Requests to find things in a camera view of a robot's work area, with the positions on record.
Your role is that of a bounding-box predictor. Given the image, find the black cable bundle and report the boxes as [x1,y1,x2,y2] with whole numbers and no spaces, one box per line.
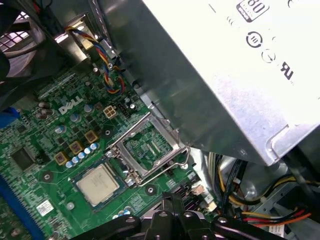
[216,153,253,218]

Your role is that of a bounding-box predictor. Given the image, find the multicoloured fan wire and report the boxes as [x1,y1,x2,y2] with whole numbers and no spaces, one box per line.
[64,25,126,95]

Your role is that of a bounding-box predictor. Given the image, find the white four-pin connector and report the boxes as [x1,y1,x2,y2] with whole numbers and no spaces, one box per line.
[103,104,118,120]

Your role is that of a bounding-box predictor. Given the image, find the black PC case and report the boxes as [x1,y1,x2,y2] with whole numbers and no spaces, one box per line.
[0,0,320,240]

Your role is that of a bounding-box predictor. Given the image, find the black case fan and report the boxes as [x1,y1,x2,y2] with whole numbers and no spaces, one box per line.
[0,0,65,85]

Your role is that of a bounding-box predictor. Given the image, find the orange wire bundle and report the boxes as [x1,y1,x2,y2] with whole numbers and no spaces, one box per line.
[239,208,313,227]

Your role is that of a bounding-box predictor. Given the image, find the silver CPU chip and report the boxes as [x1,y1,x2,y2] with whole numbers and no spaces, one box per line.
[74,164,125,207]

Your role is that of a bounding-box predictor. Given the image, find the blue expansion slot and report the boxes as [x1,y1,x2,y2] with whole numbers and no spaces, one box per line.
[0,173,45,240]

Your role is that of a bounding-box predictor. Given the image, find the metal socket cover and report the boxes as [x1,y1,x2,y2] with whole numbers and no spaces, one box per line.
[106,112,191,187]

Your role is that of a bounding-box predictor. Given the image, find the yellow black power wires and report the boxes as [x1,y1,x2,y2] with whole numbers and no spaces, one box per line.
[207,152,297,208]

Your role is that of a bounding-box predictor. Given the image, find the grey power supply unit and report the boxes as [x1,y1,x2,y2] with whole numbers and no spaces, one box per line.
[99,0,320,167]

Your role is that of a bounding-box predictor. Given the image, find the blue port block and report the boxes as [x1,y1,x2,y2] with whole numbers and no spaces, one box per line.
[0,106,21,129]

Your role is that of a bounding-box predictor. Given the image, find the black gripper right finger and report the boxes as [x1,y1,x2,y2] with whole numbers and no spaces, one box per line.
[172,192,288,240]

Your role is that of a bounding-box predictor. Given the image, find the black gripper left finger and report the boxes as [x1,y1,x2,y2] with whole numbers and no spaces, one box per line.
[74,191,178,240]

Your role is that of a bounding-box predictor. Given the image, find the green motherboard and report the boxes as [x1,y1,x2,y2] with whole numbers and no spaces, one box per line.
[0,59,218,240]

